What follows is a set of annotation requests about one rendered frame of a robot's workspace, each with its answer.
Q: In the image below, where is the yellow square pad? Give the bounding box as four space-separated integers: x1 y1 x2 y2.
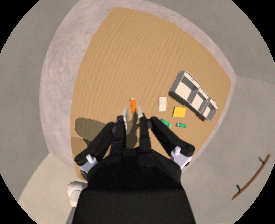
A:
172 107 186 117

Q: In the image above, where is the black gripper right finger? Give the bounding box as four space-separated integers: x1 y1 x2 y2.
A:
137 106 195 172

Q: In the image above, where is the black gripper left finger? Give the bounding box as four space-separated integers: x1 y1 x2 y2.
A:
74 108 129 174

